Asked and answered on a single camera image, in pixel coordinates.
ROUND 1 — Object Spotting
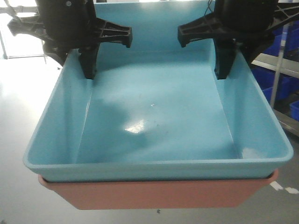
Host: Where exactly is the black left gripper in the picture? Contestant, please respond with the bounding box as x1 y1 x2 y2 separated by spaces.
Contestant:
7 0 132 80

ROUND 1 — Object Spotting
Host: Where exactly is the stainless steel shelf rack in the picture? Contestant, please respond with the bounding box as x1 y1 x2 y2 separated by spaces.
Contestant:
252 22 299 136

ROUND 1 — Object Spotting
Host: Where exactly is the pink plastic box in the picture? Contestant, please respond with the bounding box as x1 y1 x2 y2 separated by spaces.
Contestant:
38 169 278 210

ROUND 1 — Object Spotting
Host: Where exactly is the light blue plastic box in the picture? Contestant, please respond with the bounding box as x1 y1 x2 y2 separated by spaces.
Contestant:
23 0 293 182

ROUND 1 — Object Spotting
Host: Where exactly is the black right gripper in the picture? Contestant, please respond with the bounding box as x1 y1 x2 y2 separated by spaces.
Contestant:
178 0 299 80

